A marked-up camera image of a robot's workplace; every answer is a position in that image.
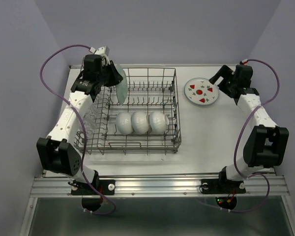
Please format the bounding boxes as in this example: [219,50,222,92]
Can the watermelon pattern plate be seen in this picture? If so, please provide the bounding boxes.
[183,77,219,106]

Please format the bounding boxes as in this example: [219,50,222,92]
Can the light green flower plate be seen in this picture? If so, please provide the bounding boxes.
[115,64,128,105]

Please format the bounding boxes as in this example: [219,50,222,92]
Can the white ribbed bowl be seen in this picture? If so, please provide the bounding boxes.
[116,113,133,135]
[131,111,150,135]
[149,112,169,134]

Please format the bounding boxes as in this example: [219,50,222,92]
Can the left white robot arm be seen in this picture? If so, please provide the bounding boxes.
[36,53,123,194]

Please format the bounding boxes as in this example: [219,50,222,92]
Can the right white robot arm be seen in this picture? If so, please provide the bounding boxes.
[199,61,289,194]

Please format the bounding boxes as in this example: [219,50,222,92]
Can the clear glass cup middle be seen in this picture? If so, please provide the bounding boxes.
[85,103,102,119]

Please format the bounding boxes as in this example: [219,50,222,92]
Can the clear glass cup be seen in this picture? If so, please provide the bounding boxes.
[84,116,99,135]
[85,103,102,119]

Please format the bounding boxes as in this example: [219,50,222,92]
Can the clear glass cup front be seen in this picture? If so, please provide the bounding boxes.
[84,116,99,135]

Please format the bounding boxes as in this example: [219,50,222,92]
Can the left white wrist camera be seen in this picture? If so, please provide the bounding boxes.
[89,46,110,57]

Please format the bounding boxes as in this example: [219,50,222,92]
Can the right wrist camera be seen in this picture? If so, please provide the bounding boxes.
[239,59,249,66]

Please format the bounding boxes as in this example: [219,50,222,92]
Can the grey wire dish rack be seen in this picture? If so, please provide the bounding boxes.
[74,67,181,155]

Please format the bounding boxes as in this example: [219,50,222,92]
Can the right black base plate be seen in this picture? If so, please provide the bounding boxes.
[199,178,246,195]

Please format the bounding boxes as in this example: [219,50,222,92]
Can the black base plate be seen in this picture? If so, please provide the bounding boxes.
[68,179,115,196]
[199,178,246,195]

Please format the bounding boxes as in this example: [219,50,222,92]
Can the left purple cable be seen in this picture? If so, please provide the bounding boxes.
[40,44,118,217]

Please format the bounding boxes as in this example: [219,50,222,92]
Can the aluminium mounting rail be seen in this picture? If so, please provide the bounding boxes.
[30,175,290,198]

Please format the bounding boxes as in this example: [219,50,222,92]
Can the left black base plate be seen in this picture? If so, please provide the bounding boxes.
[68,179,115,196]

